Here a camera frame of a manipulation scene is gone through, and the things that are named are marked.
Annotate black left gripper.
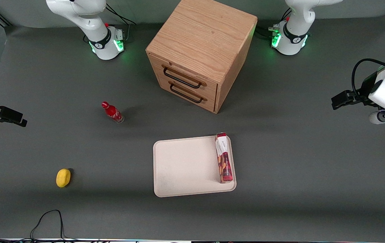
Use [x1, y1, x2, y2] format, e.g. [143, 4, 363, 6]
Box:
[331, 67, 385, 110]

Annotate red cookie box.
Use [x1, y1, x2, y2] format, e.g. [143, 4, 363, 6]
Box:
[215, 132, 234, 184]

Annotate cream rectangular tray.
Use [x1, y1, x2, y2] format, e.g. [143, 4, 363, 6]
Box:
[153, 135, 237, 198]

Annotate yellow lemon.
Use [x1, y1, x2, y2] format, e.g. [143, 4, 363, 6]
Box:
[56, 168, 72, 188]

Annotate red cola bottle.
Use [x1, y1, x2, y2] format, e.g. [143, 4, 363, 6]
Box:
[101, 101, 125, 124]

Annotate wooden drawer front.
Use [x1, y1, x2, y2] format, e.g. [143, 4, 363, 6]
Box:
[149, 56, 218, 99]
[157, 76, 217, 112]

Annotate wooden two-drawer cabinet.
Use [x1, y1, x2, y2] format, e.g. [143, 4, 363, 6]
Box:
[145, 0, 258, 114]

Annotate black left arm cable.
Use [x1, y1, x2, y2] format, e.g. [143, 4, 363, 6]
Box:
[352, 58, 385, 99]

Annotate black left arm base cables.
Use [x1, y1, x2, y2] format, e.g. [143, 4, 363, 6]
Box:
[256, 7, 291, 40]

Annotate black arm base cables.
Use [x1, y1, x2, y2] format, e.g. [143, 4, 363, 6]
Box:
[106, 3, 136, 42]
[256, 7, 291, 40]

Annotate black looped table cable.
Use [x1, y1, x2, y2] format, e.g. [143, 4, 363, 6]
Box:
[30, 210, 65, 241]

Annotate black right arm base cables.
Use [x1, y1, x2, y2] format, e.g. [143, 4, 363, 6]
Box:
[106, 3, 136, 42]

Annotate black wire drawer handle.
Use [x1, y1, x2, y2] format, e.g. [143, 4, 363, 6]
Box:
[170, 83, 204, 104]
[163, 67, 202, 89]

